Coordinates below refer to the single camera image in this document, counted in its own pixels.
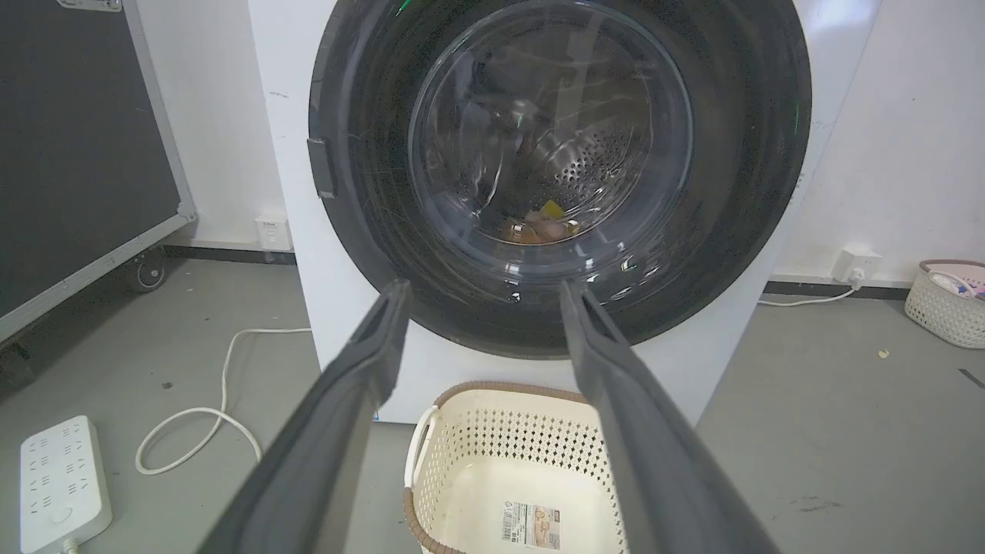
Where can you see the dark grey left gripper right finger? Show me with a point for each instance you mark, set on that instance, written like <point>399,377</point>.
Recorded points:
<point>654,446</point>

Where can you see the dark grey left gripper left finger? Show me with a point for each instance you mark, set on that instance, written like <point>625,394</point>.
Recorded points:
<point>323,431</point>

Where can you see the round black washing machine door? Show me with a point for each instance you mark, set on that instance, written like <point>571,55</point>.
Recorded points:
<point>739,154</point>

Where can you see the white washing machine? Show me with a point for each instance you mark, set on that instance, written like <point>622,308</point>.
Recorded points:
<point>346,292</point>

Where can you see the cream perforated laundry basket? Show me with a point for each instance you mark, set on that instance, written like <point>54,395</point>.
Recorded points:
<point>500,477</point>

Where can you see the black caster wheel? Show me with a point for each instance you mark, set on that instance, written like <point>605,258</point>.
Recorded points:
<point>148,272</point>

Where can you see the colourful laundry in drum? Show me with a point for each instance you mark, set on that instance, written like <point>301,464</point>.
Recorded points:
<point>540,225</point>

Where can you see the white power strip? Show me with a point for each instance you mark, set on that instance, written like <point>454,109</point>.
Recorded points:
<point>61,485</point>

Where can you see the white basket with toys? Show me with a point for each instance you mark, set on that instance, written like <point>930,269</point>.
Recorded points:
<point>945,304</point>

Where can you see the black flight case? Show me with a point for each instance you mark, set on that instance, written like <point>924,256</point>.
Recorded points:
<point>77,146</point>

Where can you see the white wall socket with plug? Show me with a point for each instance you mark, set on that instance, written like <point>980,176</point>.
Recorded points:
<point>854,264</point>

